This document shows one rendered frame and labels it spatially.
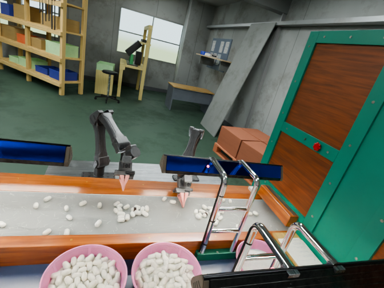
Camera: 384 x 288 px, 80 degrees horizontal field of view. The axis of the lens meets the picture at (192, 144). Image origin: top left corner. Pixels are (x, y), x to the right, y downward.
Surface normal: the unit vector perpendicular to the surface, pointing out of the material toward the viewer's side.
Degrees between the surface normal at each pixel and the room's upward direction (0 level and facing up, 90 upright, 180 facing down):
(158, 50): 90
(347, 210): 90
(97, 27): 90
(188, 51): 90
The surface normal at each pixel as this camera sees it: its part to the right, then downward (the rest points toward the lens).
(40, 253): 0.25, 0.41
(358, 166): -0.94, -0.11
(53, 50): -0.42, 0.25
